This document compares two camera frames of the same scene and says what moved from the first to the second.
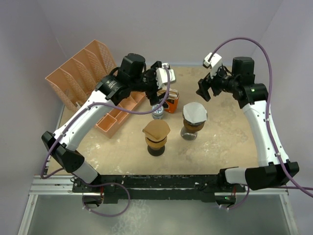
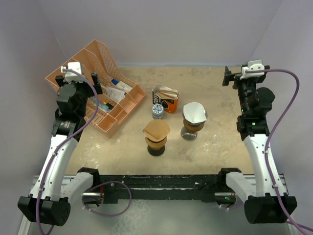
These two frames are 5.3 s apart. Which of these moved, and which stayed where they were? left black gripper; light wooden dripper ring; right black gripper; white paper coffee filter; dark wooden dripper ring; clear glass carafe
Moved: right black gripper; left black gripper
Stayed: clear glass carafe; dark wooden dripper ring; white paper coffee filter; light wooden dripper ring
